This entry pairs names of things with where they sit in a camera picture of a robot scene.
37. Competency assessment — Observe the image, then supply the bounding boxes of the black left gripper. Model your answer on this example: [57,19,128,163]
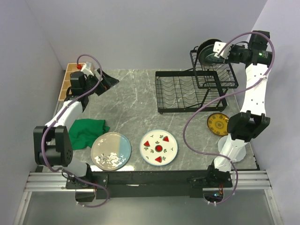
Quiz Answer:
[83,68,119,96]

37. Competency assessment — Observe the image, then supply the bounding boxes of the light blue patterned plate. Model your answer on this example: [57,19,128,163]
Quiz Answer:
[197,44,224,67]

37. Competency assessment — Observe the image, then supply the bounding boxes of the black ceramic plate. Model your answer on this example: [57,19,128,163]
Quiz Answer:
[196,38,221,57]

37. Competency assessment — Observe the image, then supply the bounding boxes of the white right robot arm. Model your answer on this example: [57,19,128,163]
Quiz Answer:
[206,30,275,187]

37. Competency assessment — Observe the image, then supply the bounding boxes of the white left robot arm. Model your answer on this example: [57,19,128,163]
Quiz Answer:
[33,68,119,188]

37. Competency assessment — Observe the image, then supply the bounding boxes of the wooden compartment box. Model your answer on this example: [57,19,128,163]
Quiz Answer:
[58,63,80,102]

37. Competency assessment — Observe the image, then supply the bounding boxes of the green cloth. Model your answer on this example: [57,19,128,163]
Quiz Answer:
[68,119,110,150]

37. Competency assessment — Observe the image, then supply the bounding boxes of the beige and blue plate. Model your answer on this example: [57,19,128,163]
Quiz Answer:
[91,132,131,171]

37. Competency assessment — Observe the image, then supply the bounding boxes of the yellow patterned glass plate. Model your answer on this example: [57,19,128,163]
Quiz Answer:
[207,112,229,136]

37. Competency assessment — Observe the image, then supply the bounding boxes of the watermelon pattern white plate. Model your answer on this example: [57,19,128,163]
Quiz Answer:
[139,129,178,166]

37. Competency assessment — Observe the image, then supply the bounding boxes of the pale blue scalloped plate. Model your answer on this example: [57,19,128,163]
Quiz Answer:
[217,135,246,162]

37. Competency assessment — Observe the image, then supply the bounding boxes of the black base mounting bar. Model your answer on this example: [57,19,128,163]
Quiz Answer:
[66,170,233,202]

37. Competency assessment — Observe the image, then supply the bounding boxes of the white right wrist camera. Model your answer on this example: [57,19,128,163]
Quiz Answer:
[213,41,232,60]

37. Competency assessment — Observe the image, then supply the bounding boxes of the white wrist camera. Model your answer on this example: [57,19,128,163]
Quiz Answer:
[213,41,232,60]
[76,62,94,76]

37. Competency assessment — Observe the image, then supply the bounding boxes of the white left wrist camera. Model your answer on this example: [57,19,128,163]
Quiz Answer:
[76,62,94,76]

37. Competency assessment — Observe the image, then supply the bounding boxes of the black wire dish rack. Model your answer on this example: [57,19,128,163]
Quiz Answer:
[155,46,239,114]

